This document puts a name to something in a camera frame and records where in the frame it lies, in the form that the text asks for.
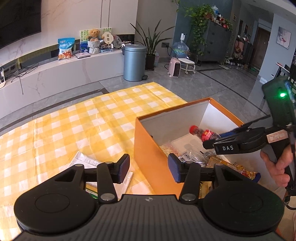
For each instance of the white round stool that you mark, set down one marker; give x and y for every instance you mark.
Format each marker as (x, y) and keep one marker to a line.
(187, 65)

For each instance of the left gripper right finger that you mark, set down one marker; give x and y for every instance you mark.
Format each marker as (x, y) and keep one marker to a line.
(188, 174)

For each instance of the black wall television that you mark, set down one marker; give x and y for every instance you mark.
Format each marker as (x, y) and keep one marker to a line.
(19, 19)

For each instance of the white tv cabinet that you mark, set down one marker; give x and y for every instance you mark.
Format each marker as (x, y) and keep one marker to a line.
(58, 76)

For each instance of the Mimi orange chips bag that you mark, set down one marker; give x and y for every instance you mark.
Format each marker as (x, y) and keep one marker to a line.
(254, 176)

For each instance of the brown teddy bear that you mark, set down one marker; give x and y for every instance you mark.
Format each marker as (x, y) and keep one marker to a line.
(93, 35)

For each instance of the blue water jug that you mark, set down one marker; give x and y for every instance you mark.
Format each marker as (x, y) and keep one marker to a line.
(180, 49)

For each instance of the framed wall picture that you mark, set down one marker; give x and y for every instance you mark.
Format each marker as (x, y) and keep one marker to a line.
(283, 37)

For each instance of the hanging ivy plant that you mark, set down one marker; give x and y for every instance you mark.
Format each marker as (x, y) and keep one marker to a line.
(200, 15)

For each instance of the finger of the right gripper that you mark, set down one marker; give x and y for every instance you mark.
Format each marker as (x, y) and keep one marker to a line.
(232, 132)

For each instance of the tall green potted plant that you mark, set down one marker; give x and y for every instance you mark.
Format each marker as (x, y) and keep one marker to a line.
(150, 40)

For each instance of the yellow star snack bag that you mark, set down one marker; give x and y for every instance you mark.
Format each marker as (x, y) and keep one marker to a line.
(215, 162)

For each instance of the orange cardboard box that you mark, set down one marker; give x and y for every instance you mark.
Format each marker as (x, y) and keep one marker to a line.
(171, 126)

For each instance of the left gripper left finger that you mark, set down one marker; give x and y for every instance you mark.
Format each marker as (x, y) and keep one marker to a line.
(108, 174)

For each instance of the pink small heater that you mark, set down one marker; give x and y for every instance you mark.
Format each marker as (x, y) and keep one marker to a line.
(174, 67)

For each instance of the right hand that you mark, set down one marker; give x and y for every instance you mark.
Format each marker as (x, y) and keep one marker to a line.
(277, 171)

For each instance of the clear peanut bag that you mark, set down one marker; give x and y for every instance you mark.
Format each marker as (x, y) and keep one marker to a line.
(170, 148)

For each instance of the yellow checkered tablecloth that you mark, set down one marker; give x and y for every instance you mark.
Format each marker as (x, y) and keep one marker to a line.
(101, 128)

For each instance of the grey blue trash bin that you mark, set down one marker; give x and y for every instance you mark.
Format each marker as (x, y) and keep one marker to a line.
(134, 62)

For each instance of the dark grey drawer cabinet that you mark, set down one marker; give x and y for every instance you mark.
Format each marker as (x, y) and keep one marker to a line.
(217, 39)

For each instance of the blue snack bag on cabinet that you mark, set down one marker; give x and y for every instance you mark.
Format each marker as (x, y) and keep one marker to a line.
(65, 48)

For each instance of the clear mixed snack bag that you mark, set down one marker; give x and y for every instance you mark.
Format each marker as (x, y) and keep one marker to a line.
(191, 156)

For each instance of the green sausage stick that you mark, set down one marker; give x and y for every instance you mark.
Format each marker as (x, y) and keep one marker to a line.
(92, 193)

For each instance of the dark dining chair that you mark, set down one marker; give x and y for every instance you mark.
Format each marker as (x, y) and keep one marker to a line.
(286, 70)

